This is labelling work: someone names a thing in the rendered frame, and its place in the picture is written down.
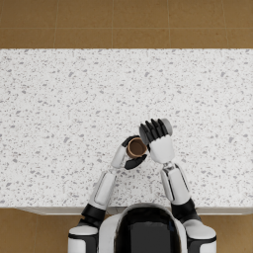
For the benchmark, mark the brown cup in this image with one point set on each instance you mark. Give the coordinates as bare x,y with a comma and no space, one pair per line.
136,147

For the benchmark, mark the robot body with dark dome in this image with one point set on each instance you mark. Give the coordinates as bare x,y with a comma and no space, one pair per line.
147,229

